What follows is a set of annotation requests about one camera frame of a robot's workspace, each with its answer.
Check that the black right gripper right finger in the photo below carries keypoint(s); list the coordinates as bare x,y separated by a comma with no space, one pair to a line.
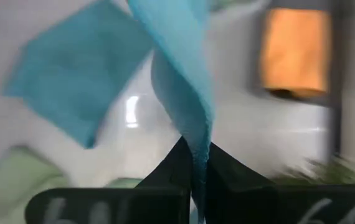
224,174

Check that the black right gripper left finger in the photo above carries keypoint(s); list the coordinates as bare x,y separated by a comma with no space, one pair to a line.
174,174

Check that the blue towel with white tag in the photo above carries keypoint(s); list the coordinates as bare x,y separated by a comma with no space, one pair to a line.
180,77

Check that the orange microfiber towel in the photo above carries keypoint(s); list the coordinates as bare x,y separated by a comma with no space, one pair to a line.
296,53

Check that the blue microfiber towel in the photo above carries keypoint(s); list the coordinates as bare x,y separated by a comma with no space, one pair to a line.
71,77

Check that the green microfiber towel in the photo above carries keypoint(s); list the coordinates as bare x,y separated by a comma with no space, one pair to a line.
15,180

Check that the white translucent table mat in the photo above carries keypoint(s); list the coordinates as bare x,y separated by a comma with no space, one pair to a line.
258,140

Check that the small green potted plant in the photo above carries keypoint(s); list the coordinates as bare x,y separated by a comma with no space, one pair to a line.
320,175

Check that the black aluminium table frame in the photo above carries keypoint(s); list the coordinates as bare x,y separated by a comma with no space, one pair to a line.
337,130

